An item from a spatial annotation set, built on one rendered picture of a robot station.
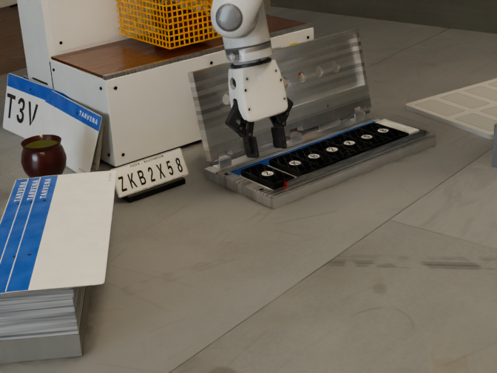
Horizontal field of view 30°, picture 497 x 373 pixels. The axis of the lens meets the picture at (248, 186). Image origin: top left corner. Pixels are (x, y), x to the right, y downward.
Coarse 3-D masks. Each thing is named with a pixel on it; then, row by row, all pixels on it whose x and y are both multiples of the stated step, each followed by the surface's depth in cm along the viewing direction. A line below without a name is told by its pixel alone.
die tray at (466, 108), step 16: (496, 80) 227; (432, 96) 218; (448, 96) 217; (464, 96) 216; (480, 96) 216; (496, 96) 215; (416, 112) 210; (432, 112) 207; (448, 112) 207; (464, 112) 206; (480, 112) 205; (496, 112) 205; (464, 128) 198; (480, 128) 196
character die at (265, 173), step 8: (248, 168) 177; (256, 168) 177; (264, 168) 176; (272, 168) 176; (248, 176) 174; (256, 176) 173; (264, 176) 173; (272, 176) 173; (280, 176) 172; (288, 176) 172; (264, 184) 171; (272, 184) 169; (280, 184) 170
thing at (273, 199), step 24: (360, 120) 202; (288, 144) 191; (408, 144) 186; (432, 144) 191; (216, 168) 181; (360, 168) 179; (240, 192) 173; (264, 192) 168; (288, 192) 168; (312, 192) 172
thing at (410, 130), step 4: (384, 120) 197; (388, 120) 197; (384, 124) 195; (388, 124) 195; (392, 124) 195; (396, 124) 195; (400, 124) 194; (396, 128) 192; (400, 128) 193; (404, 128) 193; (408, 128) 192; (412, 128) 192; (408, 132) 190; (412, 132) 190
